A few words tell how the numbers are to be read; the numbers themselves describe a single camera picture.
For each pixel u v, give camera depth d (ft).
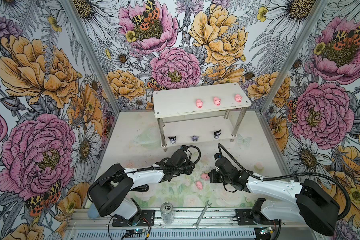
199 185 2.73
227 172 2.16
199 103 2.44
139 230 2.34
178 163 2.26
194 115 2.47
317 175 1.49
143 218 2.40
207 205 2.55
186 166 2.30
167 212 2.11
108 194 1.42
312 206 1.38
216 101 2.49
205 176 2.80
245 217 2.41
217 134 3.08
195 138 3.09
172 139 3.00
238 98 2.54
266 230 2.35
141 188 2.66
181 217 2.50
